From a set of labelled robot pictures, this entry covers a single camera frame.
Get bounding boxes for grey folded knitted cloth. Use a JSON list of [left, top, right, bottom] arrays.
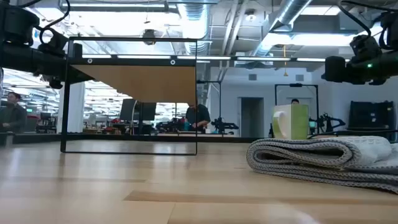
[[246, 136, 398, 195]]

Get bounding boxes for corrugated silver ventilation duct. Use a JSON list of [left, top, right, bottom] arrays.
[[177, 0, 214, 55]]

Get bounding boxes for wooden shelf black metal frame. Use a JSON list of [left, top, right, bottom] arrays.
[[60, 36, 198, 156]]

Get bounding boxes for small green mug white handle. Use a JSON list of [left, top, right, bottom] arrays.
[[272, 104, 310, 141]]

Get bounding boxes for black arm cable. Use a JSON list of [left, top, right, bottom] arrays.
[[18, 0, 72, 46], [337, 0, 373, 39]]

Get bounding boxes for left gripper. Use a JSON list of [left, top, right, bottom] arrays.
[[30, 42, 94, 90]]

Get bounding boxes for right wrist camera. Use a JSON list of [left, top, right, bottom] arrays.
[[349, 34, 383, 65]]

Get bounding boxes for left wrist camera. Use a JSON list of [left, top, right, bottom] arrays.
[[37, 27, 68, 58]]

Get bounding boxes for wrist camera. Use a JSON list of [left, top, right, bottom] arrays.
[[349, 34, 383, 65], [37, 27, 68, 58]]

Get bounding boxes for black metal stand frame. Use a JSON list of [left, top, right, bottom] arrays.
[[274, 83, 320, 125]]

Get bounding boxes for white square pillar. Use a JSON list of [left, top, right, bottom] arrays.
[[57, 81, 86, 134]]

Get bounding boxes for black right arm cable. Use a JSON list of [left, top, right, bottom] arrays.
[[337, 0, 373, 39]]

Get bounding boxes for black background monitor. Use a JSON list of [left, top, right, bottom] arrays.
[[119, 98, 138, 122], [138, 101, 157, 122]]

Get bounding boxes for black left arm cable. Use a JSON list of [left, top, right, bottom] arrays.
[[18, 0, 72, 46]]

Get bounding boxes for grey doorway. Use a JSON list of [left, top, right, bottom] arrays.
[[238, 96, 265, 138]]

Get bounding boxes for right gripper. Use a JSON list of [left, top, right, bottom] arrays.
[[322, 51, 393, 85]]

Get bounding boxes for black cabinet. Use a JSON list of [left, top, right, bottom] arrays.
[[348, 100, 396, 131]]

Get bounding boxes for yellow hanging cord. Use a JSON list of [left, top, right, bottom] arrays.
[[282, 45, 289, 77]]

